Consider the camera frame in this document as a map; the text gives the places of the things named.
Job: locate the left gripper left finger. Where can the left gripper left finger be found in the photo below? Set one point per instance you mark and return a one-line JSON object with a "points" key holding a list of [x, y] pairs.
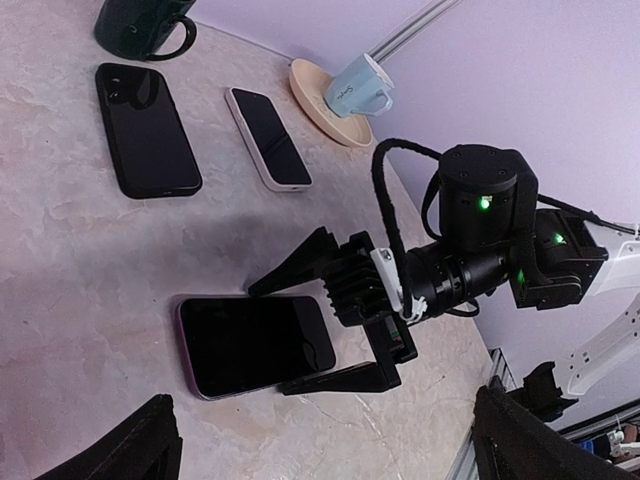
{"points": [[146, 445]]}

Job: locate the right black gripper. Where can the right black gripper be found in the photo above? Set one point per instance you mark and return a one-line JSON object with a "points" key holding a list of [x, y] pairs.
{"points": [[358, 299]]}

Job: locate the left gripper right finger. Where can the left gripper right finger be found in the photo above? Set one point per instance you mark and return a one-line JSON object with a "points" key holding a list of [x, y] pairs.
{"points": [[511, 443]]}

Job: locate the pink phone case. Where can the pink phone case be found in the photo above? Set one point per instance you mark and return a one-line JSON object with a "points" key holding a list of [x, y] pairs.
{"points": [[235, 110]]}

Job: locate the black phone case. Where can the black phone case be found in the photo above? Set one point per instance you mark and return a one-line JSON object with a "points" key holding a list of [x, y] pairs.
{"points": [[149, 148]]}

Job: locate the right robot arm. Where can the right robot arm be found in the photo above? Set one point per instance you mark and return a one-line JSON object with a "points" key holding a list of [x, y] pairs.
{"points": [[494, 228]]}

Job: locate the blue storage bin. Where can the blue storage bin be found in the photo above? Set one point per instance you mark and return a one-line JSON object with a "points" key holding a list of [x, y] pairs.
{"points": [[615, 446]]}

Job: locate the light blue mug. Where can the light blue mug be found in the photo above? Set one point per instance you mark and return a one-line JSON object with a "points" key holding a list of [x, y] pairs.
{"points": [[362, 88]]}

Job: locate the beige round plate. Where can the beige round plate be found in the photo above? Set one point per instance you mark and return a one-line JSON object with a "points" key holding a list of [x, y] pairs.
{"points": [[308, 83]]}

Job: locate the dark green cup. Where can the dark green cup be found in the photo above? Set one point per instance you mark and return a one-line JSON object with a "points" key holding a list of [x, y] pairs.
{"points": [[136, 29]]}

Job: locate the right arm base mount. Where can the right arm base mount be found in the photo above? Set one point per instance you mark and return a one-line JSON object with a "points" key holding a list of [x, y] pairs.
{"points": [[543, 395]]}

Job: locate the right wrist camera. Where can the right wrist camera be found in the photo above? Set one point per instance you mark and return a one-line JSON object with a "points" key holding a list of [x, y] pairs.
{"points": [[385, 265]]}

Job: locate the right aluminium frame post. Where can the right aluminium frame post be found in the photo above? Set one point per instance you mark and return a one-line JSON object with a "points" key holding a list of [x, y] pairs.
{"points": [[411, 28]]}

